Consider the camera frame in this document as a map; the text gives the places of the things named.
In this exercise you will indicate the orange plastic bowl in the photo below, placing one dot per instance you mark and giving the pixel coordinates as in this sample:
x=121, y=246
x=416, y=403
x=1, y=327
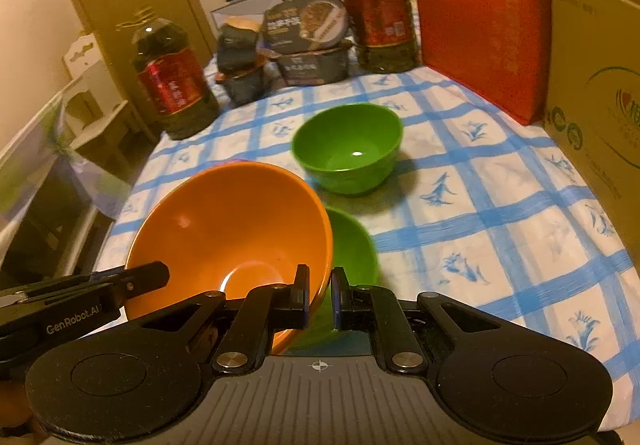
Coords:
x=225, y=230

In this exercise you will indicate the green plastic bowl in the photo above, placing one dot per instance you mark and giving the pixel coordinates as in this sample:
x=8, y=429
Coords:
x=347, y=150
x=352, y=255

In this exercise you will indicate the large cardboard box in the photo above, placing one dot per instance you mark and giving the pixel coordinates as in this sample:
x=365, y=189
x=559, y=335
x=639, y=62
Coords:
x=600, y=115

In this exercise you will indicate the mesh bed rail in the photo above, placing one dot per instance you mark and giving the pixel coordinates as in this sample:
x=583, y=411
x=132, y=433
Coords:
x=45, y=175

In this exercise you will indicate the stacked black food containers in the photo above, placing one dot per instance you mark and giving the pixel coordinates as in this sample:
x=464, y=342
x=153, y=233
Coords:
x=305, y=22

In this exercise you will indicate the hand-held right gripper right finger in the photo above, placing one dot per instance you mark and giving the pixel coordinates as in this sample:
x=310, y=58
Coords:
x=336, y=297

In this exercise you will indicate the cooking oil bottle red label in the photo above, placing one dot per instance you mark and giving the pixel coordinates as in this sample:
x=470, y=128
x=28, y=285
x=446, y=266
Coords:
x=170, y=85
x=380, y=10

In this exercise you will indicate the white wooden chair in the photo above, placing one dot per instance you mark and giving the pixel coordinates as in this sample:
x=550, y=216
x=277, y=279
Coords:
x=95, y=95

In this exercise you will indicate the red fabric tote bag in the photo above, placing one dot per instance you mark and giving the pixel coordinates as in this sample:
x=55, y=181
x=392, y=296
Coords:
x=485, y=30

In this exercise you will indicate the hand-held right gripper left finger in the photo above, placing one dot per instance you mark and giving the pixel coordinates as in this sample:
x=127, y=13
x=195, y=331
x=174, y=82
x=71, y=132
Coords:
x=300, y=305

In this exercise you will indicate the dark instant meal box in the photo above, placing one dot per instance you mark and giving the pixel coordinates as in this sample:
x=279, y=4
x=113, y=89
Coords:
x=312, y=66

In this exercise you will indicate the blue checked floral tablecloth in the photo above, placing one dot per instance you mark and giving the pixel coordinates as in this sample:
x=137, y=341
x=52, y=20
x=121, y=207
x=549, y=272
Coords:
x=480, y=205

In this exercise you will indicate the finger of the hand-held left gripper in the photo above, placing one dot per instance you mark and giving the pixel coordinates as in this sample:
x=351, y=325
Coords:
x=145, y=277
x=65, y=282

